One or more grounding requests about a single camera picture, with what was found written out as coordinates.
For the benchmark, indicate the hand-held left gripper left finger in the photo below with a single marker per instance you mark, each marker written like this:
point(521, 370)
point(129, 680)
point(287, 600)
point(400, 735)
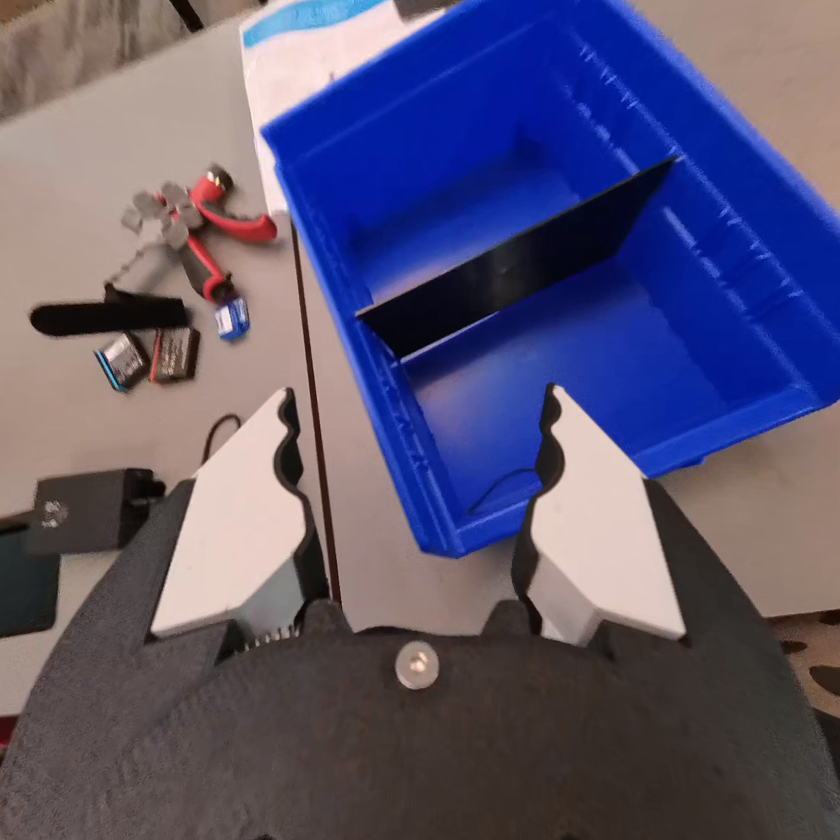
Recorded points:
point(229, 531)

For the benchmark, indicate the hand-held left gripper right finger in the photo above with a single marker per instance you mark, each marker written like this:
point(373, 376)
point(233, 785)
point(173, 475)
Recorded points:
point(604, 531)

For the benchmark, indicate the blue plastic storage bin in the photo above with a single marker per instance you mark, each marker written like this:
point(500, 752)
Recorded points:
point(689, 348)

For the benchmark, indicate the black power adapter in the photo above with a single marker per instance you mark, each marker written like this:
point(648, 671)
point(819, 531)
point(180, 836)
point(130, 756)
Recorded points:
point(85, 512)

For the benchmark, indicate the dark flat device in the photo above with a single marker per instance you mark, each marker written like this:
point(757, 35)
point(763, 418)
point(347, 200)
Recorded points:
point(26, 577)

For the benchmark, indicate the small blue white pack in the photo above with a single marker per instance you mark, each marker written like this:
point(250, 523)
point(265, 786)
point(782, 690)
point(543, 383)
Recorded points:
point(232, 319)

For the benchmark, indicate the black bin divider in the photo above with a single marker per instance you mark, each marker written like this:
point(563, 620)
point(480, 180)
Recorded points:
point(512, 275)

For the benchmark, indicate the white and blue box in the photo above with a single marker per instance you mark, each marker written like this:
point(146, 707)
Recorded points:
point(295, 65)

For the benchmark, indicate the camera battery red edge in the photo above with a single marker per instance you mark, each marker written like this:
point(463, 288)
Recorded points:
point(176, 354)

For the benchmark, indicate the camera battery blue edge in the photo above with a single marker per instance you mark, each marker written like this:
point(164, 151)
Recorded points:
point(123, 362)

